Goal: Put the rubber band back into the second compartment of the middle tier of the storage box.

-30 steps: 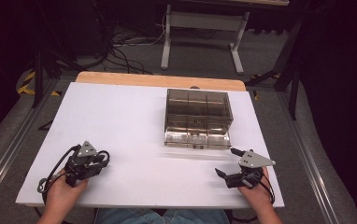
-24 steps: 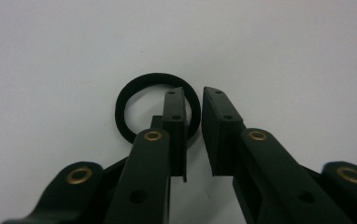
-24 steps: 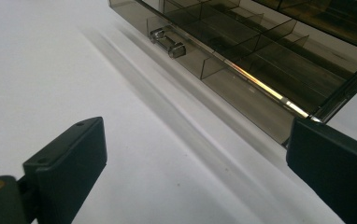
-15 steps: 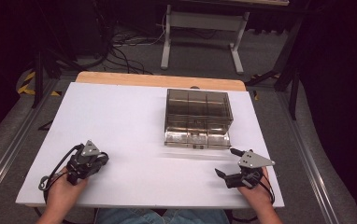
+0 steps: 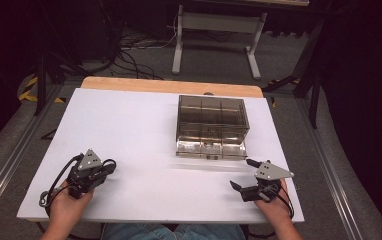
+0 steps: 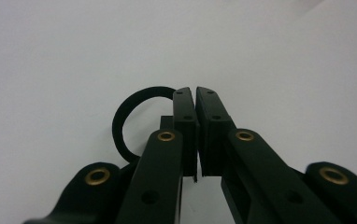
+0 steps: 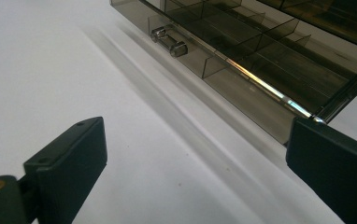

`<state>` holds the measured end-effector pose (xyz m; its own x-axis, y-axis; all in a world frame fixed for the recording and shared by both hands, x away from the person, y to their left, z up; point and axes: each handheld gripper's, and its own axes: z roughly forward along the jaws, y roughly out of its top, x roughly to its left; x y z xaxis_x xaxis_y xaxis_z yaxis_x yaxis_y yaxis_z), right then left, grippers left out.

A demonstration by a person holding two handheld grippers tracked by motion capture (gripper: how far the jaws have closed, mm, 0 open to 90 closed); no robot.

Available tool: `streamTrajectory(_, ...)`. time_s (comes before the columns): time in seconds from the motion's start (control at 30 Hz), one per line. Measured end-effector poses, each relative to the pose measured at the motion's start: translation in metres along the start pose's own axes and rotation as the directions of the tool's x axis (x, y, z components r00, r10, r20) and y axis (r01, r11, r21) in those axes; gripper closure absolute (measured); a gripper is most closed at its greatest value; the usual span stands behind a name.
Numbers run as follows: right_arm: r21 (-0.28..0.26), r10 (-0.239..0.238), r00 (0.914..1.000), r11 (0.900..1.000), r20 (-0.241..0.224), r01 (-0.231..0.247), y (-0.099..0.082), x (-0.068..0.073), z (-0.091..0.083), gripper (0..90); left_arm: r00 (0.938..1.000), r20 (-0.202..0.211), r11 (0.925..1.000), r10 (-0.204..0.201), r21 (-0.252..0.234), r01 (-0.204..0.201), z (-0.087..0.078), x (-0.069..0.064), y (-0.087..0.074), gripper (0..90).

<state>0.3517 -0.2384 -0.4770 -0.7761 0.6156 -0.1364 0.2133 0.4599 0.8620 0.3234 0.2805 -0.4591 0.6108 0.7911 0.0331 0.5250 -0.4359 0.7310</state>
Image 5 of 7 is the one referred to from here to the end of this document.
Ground clear brown drawer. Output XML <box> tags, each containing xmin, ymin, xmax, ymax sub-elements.
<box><xmin>174</xmin><ymin>139</ymin><xmax>249</xmax><ymax>161</ymax></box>

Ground person's left hand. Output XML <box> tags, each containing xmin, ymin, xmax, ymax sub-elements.
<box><xmin>47</xmin><ymin>181</ymin><xmax>95</xmax><ymax>234</ymax></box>

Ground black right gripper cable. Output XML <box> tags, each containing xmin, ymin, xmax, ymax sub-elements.
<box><xmin>273</xmin><ymin>184</ymin><xmax>295</xmax><ymax>220</ymax></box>

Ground white board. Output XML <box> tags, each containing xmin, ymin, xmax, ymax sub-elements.
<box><xmin>16</xmin><ymin>87</ymin><xmax>306</xmax><ymax>224</ymax></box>

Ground bundle of black floor cables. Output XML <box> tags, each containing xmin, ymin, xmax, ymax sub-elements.
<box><xmin>107</xmin><ymin>16</ymin><xmax>180</xmax><ymax>81</ymax></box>

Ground wooden table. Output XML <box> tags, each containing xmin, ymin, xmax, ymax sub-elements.
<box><xmin>80</xmin><ymin>76</ymin><xmax>264</xmax><ymax>99</ymax></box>

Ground grey metal floor rail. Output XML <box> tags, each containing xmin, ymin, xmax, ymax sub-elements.
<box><xmin>295</xmin><ymin>98</ymin><xmax>365</xmax><ymax>240</ymax></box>
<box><xmin>0</xmin><ymin>83</ymin><xmax>65</xmax><ymax>229</ymax></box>

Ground black metal stand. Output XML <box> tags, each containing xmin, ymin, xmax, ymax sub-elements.
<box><xmin>262</xmin><ymin>19</ymin><xmax>328</xmax><ymax>129</ymax></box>
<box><xmin>33</xmin><ymin>49</ymin><xmax>92</xmax><ymax>117</ymax></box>

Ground person's blue jeans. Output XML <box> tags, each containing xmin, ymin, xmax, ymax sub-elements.
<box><xmin>102</xmin><ymin>222</ymin><xmax>247</xmax><ymax>240</ymax></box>

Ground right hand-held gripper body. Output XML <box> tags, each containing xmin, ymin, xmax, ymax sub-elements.
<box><xmin>241</xmin><ymin>160</ymin><xmax>295</xmax><ymax>203</ymax></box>

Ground light wooden desk top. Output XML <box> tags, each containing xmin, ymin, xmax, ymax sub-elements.
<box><xmin>192</xmin><ymin>0</ymin><xmax>311</xmax><ymax>8</ymax></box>

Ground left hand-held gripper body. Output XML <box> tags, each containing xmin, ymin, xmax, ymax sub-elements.
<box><xmin>66</xmin><ymin>148</ymin><xmax>113</xmax><ymax>200</ymax></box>

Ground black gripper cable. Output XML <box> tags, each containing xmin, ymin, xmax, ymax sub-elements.
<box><xmin>273</xmin><ymin>184</ymin><xmax>295</xmax><ymax>220</ymax></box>
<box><xmin>38</xmin><ymin>153</ymin><xmax>85</xmax><ymax>218</ymax></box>

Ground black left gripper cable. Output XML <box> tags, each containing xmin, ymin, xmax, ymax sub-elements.
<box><xmin>38</xmin><ymin>153</ymin><xmax>85</xmax><ymax>218</ymax></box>

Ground person's right hand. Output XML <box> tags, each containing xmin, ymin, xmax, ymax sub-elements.
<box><xmin>253</xmin><ymin>178</ymin><xmax>295</xmax><ymax>231</ymax></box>

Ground white metal desk frame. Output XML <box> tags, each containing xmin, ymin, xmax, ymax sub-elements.
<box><xmin>171</xmin><ymin>3</ymin><xmax>268</xmax><ymax>81</ymax></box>

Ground clear brown drawer organizer box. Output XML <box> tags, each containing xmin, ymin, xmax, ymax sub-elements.
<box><xmin>175</xmin><ymin>94</ymin><xmax>251</xmax><ymax>148</ymax></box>

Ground yellow black floor tape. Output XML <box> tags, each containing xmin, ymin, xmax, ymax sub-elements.
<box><xmin>18</xmin><ymin>76</ymin><xmax>67</xmax><ymax>104</ymax></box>

